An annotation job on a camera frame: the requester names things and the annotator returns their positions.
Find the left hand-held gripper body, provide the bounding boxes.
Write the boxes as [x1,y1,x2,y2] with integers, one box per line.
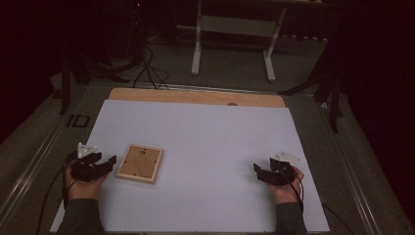
[70,142,102,183]

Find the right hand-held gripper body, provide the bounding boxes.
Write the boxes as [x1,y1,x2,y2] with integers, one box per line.
[267,151,302,187]

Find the wooden picture frame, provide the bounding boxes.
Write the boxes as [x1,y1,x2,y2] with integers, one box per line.
[115,143,164,184]

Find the person's right hand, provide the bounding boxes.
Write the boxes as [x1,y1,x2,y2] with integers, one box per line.
[267,165,305,206]

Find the person's left hand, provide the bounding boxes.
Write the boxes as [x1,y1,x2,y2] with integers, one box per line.
[65,165,108,201]

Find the black floor socket plate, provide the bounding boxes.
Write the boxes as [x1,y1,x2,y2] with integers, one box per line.
[67,114,91,128]

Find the white paper sheet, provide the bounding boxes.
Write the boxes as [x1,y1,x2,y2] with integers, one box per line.
[50,99,331,233]

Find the black metal stand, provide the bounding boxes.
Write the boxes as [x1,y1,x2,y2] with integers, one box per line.
[58,48,131,116]
[278,48,346,133]

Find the metal floor rail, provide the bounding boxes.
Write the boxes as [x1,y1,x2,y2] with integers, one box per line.
[0,107,74,223]
[317,101,383,235]
[143,82,314,96]

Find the black floor cables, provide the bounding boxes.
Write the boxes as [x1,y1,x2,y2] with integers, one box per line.
[131,45,170,91]

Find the white metal table frame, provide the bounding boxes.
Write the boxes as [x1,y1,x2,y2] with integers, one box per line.
[175,0,324,82]

